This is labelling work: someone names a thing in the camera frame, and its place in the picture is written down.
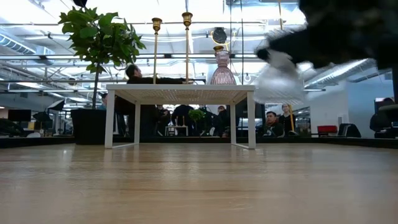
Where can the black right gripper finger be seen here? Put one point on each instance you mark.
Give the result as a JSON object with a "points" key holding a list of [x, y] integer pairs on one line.
{"points": [[286, 46]]}

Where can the white cloth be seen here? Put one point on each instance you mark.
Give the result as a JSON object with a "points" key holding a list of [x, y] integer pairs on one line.
{"points": [[280, 87]]}

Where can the pink ribbed glass candle holder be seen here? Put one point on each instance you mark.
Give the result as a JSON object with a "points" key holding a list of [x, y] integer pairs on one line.
{"points": [[223, 74]]}

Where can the green leafy plant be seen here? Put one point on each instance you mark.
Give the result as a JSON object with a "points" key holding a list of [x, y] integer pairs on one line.
{"points": [[99, 37]]}

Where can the person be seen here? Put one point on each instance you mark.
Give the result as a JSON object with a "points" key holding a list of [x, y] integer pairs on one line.
{"points": [[272, 124], [136, 77], [103, 101], [383, 119], [182, 116], [286, 118], [221, 121]]}

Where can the red chair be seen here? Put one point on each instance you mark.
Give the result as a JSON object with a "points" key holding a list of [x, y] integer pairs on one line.
{"points": [[327, 128]]}

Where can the black office chair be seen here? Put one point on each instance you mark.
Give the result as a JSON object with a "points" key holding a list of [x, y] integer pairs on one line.
{"points": [[349, 130]]}

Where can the black softbox light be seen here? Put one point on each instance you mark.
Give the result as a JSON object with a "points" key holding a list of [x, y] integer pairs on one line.
{"points": [[56, 105]]}

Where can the small green background plant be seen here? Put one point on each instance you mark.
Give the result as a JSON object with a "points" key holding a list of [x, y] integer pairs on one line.
{"points": [[196, 114]]}

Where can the white perforated metal shelf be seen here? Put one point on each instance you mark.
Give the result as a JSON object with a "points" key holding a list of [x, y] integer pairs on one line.
{"points": [[180, 88]]}

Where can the black plant pot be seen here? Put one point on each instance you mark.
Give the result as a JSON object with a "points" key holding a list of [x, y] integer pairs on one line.
{"points": [[87, 124]]}

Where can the black monitor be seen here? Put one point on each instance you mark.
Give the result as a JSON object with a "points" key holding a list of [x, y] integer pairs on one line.
{"points": [[19, 115]]}

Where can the small white background rack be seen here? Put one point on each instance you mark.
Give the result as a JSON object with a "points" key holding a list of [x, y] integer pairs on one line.
{"points": [[176, 130]]}

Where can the black robot base post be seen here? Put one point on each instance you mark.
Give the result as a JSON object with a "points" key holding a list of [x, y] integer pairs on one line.
{"points": [[391, 112]]}

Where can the black table edge rail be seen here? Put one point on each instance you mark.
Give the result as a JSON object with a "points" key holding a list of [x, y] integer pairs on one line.
{"points": [[37, 141]]}

